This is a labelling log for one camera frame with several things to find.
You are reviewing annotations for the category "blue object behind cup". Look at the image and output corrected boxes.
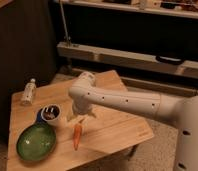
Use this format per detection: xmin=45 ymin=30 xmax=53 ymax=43
xmin=36 ymin=108 xmax=45 ymax=123

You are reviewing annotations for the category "wooden bench shelf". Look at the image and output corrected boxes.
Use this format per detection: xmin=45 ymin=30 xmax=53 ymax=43
xmin=57 ymin=42 xmax=198 ymax=79

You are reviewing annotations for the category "black handle on shelf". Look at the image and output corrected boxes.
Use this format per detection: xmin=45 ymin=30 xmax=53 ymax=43
xmin=155 ymin=56 xmax=185 ymax=65

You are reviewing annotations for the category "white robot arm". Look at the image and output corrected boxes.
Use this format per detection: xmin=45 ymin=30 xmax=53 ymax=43
xmin=68 ymin=72 xmax=198 ymax=171

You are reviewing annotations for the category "orange pepper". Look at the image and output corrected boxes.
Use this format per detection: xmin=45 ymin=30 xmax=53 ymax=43
xmin=73 ymin=123 xmax=82 ymax=150

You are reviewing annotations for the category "wooden table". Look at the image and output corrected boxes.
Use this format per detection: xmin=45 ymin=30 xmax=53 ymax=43
xmin=6 ymin=69 xmax=155 ymax=171

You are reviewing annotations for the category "green ceramic bowl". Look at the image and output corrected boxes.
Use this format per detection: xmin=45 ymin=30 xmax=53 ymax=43
xmin=16 ymin=123 xmax=56 ymax=162

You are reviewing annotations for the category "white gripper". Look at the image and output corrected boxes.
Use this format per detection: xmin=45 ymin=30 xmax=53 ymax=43
xmin=66 ymin=106 xmax=96 ymax=123

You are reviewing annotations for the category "upper wooden shelf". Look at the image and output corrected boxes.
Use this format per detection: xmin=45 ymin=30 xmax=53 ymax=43
xmin=53 ymin=0 xmax=198 ymax=19

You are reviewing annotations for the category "clear plastic bottle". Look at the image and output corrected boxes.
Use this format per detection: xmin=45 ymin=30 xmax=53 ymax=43
xmin=21 ymin=78 xmax=36 ymax=106

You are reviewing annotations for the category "metal stand pole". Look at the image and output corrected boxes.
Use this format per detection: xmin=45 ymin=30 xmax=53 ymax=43
xmin=59 ymin=0 xmax=71 ymax=46

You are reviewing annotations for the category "white cup with contents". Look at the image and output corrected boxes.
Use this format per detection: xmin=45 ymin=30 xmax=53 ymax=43
xmin=41 ymin=104 xmax=61 ymax=126

